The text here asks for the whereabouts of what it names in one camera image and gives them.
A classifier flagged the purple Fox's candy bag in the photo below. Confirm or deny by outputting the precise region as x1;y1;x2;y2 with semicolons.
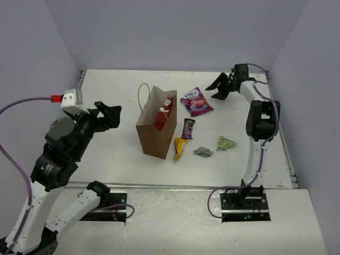
180;87;214;117

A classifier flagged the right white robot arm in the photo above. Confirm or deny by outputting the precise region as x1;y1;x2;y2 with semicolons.
205;63;281;209

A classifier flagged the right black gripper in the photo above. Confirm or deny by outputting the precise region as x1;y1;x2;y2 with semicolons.
205;72;235;100

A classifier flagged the brown paper bag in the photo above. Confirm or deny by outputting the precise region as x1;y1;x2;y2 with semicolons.
135;86;177;159

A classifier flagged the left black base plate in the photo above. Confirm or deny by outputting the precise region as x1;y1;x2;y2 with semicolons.
80;192;128;223

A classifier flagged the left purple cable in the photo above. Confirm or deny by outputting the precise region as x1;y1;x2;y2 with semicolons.
0;97;135;250

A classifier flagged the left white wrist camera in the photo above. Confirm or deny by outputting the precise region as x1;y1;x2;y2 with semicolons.
50;89;89;115

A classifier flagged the dark purple chocolate bar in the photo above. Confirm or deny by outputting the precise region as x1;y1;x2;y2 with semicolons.
181;118;196;140

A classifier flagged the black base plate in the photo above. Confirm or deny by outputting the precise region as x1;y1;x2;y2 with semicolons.
80;192;128;223
220;190;271;223

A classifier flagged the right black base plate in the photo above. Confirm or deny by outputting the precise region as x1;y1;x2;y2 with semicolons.
220;190;271;223

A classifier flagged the yellow snack packet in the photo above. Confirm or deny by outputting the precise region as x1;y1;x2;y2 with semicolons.
174;137;188;161

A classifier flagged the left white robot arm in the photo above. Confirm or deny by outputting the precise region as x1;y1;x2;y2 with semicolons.
1;101;122;254

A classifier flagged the red Doritos chip bag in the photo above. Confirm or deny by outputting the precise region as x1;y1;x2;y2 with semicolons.
153;97;175;131

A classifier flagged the metal table rail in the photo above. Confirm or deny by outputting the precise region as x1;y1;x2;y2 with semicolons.
63;182;301;191

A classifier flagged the grey snack packet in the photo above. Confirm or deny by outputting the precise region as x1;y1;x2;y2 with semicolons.
193;147;213;158

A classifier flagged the green snack packet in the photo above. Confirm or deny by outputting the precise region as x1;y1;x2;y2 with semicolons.
217;136;237;151

